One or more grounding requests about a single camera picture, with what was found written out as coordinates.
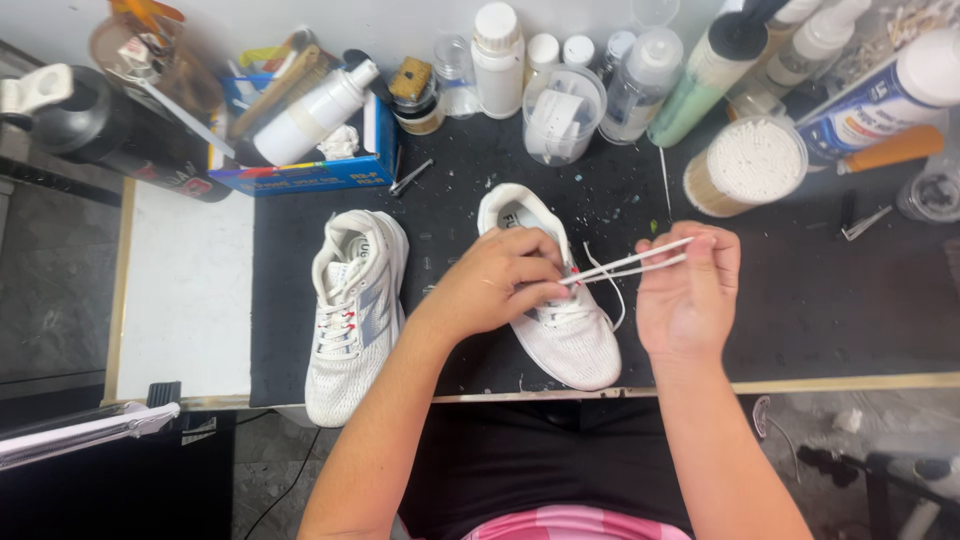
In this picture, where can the person's left hand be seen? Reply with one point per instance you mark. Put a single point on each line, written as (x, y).
(487, 285)

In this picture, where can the person's right hand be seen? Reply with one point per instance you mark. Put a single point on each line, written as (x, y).
(686, 307)

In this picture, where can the white shoelace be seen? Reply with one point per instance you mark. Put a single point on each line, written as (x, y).
(637, 260)

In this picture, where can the white mesh sneaker half laced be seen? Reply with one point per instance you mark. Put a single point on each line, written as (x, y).
(570, 345)

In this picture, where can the black work mat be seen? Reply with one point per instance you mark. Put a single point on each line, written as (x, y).
(787, 300)

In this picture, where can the thin white stick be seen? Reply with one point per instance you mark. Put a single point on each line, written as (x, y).
(665, 184)

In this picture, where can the clear plastic hook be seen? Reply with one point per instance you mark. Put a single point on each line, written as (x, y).
(763, 420)

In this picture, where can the white mesh sneaker fully laced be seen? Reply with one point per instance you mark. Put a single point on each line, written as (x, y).
(352, 322)

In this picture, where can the round tub of cotton swabs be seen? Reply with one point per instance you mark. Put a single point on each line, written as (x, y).
(750, 165)

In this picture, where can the person's black shorts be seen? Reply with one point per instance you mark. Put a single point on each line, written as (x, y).
(540, 457)

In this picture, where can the clear cup with white papers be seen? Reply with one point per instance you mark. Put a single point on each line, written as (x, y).
(562, 120)

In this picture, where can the blue cardboard box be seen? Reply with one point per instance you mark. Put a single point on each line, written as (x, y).
(330, 176)

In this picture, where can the small jar with yellow sponge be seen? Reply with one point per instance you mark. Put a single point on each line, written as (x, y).
(416, 101)

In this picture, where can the metal tweezers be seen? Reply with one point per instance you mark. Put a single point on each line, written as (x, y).
(866, 223)

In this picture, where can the small clear bottle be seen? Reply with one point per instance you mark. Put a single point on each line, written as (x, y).
(456, 79)

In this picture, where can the tall white plastic bottle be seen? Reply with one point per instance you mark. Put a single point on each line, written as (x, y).
(497, 71)

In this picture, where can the green bottle with black cap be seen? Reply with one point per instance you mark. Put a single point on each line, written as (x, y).
(694, 90)

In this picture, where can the clear bottle with white cap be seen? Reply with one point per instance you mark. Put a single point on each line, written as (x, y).
(637, 90)

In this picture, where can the small white-capped bottle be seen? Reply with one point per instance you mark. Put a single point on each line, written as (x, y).
(541, 54)
(578, 51)

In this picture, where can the white spray bottle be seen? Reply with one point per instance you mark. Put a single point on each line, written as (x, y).
(315, 116)

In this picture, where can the person's pink striped shirt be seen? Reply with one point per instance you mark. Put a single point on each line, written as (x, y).
(570, 525)

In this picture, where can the black stand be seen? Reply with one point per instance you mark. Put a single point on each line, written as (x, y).
(885, 480)

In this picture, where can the clear jar with dark lid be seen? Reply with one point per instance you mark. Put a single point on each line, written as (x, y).
(934, 195)

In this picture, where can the wooden brush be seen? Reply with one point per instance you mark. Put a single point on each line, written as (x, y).
(281, 90)

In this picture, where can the white tube with blue label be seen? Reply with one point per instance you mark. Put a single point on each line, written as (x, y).
(877, 97)

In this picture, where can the beige spray bottle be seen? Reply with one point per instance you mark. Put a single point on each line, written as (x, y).
(810, 45)

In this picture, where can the empty clear plastic cup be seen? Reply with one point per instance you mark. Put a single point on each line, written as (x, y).
(654, 11)

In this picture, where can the bag of cotton swabs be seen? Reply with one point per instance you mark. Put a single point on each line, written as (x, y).
(900, 30)

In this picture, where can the clear jar with orange tools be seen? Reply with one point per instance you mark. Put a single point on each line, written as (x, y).
(161, 60)

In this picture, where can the white and black device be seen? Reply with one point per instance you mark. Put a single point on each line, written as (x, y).
(82, 431)

